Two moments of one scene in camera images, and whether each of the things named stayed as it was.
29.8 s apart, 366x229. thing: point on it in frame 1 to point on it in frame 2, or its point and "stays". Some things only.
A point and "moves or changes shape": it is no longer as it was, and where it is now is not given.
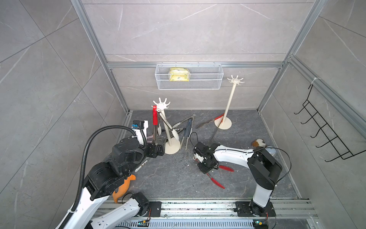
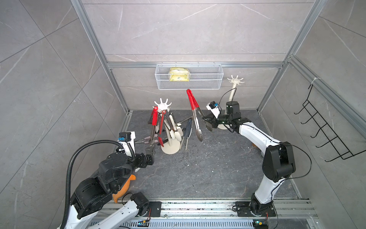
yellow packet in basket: x=179 y=74 stays
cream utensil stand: x=225 y=123 stays
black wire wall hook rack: x=344 y=152 stays
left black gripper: x=152 y=153 to x=141 y=162
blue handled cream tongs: x=186 y=134 stays
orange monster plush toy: x=123 y=187 stays
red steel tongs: x=215 y=182 to x=160 y=122
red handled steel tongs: x=220 y=117 moves or changes shape
